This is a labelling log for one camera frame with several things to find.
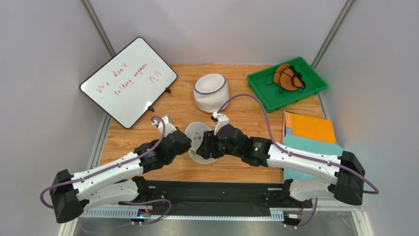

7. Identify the beige-trimmed white mesh bag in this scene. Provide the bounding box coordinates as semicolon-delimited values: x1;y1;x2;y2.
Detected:
185;122;216;164

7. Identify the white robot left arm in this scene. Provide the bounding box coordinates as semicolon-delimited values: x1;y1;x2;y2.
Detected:
49;130;192;223

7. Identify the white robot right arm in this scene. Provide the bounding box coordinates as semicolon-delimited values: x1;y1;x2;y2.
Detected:
196;124;365;206

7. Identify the blue-trimmed white mesh bag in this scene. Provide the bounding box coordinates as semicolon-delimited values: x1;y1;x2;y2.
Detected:
193;73;230;114

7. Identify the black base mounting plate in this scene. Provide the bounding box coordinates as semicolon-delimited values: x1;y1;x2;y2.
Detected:
133;179;313;217

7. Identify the green plastic tray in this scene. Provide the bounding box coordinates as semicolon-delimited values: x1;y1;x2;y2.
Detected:
247;57;328;112

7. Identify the teal folder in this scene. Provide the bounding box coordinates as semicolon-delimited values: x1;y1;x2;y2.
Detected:
283;135;344;180

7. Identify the whiteboard with red writing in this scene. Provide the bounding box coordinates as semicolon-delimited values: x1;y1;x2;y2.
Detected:
80;37;178;129

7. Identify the orange clip file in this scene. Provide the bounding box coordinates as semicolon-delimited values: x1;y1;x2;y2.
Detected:
283;111;336;145

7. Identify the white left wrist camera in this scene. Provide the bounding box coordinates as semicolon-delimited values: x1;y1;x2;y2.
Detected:
151;115;178;137

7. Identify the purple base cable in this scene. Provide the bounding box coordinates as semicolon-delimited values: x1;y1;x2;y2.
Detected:
129;198;173;226

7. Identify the brown cloth with black strap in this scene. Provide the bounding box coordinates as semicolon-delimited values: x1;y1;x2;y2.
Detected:
264;64;306;94

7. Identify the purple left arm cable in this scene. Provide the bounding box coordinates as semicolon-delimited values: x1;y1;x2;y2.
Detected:
40;115;167;209

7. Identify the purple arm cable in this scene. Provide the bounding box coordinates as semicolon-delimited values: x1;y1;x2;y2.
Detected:
40;115;167;209
217;93;380;195

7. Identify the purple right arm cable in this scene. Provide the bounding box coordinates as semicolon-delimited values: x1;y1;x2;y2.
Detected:
217;93;380;195

